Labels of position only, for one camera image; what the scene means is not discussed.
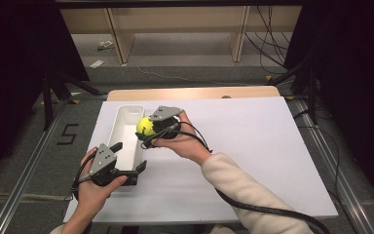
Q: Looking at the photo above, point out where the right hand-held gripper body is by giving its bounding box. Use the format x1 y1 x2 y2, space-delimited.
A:
148 105 185 140

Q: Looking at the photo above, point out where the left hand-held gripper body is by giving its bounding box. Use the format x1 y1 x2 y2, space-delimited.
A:
89 142 130 187

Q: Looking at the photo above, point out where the white plastic storage box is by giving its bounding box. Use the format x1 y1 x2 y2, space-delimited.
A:
107 103 147 173

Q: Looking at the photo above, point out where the yellow tennis ball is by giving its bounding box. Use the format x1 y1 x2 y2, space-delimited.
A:
135 115 158 137

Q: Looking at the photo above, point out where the person's right hand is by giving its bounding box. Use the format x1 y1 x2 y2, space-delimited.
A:
150 109 213 167

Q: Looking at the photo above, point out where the person's left hand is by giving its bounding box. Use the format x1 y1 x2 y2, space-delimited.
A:
75 146 129 214

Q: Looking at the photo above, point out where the black metal stand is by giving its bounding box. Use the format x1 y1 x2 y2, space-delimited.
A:
267 58 319 127
41 68 107 132

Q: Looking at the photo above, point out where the white foam board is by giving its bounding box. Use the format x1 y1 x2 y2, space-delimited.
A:
62 96 339 226

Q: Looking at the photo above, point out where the beige wooden desk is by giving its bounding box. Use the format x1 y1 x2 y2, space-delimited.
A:
60 5 303 65

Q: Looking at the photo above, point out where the black curtain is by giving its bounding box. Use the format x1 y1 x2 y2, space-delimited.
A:
0 0 92 193
282 0 374 209

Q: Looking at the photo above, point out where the left hand-held gripper cable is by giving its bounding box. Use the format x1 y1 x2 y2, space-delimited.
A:
70 150 98 201

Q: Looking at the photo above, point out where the thin white floor cable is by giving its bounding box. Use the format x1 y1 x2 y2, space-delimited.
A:
127 53 248 88

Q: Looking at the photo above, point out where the aluminium floor rail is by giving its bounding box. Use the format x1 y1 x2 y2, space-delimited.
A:
292 97 374 234
0 99 70 234

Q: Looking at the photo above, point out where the bundle of black cables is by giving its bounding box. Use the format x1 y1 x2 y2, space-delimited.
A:
243 5 294 76

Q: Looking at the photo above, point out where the black floor cable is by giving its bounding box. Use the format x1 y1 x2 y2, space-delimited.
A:
295 109 343 197

